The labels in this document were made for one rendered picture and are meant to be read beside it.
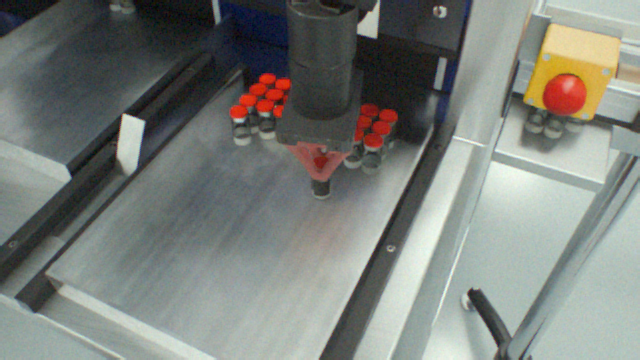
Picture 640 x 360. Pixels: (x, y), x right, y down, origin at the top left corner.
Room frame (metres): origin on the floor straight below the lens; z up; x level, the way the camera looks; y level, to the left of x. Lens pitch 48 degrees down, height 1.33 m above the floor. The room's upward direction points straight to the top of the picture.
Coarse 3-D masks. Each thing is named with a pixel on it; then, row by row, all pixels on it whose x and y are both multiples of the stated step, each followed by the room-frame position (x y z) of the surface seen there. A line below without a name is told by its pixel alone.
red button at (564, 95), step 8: (552, 80) 0.43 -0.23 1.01; (560, 80) 0.42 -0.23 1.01; (568, 80) 0.42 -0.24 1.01; (576, 80) 0.42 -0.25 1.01; (544, 88) 0.43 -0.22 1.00; (552, 88) 0.42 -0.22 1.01; (560, 88) 0.41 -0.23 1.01; (568, 88) 0.41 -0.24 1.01; (576, 88) 0.41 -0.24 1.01; (584, 88) 0.41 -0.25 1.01; (544, 96) 0.42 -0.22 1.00; (552, 96) 0.41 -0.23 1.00; (560, 96) 0.41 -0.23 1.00; (568, 96) 0.41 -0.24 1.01; (576, 96) 0.41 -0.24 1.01; (584, 96) 0.41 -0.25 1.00; (544, 104) 0.42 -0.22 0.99; (552, 104) 0.41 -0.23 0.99; (560, 104) 0.41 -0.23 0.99; (568, 104) 0.40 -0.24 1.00; (576, 104) 0.40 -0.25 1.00; (584, 104) 0.41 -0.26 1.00; (552, 112) 0.41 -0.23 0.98; (560, 112) 0.41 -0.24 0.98; (568, 112) 0.40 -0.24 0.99; (576, 112) 0.40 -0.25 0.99
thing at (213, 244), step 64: (192, 128) 0.47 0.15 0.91; (128, 192) 0.36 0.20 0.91; (192, 192) 0.39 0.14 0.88; (256, 192) 0.39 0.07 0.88; (384, 192) 0.39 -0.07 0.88; (64, 256) 0.28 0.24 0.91; (128, 256) 0.31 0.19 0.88; (192, 256) 0.31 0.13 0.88; (256, 256) 0.31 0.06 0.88; (320, 256) 0.31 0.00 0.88; (128, 320) 0.22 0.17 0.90; (192, 320) 0.24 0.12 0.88; (256, 320) 0.24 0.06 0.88; (320, 320) 0.24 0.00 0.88
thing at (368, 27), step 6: (378, 6) 0.53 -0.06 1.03; (372, 12) 0.53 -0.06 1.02; (378, 12) 0.53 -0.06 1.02; (366, 18) 0.53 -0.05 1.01; (372, 18) 0.53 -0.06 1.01; (360, 24) 0.54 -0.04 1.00; (366, 24) 0.53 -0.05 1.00; (372, 24) 0.53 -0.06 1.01; (360, 30) 0.54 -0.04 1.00; (366, 30) 0.53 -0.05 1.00; (372, 30) 0.53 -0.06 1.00; (372, 36) 0.53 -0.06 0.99
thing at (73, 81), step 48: (96, 0) 0.81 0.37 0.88; (0, 48) 0.64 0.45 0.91; (48, 48) 0.67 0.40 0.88; (96, 48) 0.67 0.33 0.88; (144, 48) 0.67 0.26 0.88; (192, 48) 0.62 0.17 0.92; (0, 96) 0.56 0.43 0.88; (48, 96) 0.56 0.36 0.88; (96, 96) 0.56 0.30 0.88; (144, 96) 0.52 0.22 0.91; (0, 144) 0.44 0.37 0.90; (48, 144) 0.47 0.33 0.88; (96, 144) 0.44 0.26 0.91
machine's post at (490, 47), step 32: (480, 0) 0.48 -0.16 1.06; (512, 0) 0.47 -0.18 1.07; (480, 32) 0.48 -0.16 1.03; (512, 32) 0.47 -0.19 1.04; (480, 64) 0.48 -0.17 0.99; (512, 64) 0.47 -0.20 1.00; (480, 96) 0.47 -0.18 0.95; (480, 128) 0.47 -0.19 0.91; (480, 160) 0.47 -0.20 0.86; (448, 224) 0.47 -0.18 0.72; (448, 256) 0.47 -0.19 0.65; (416, 320) 0.48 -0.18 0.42; (416, 352) 0.47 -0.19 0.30
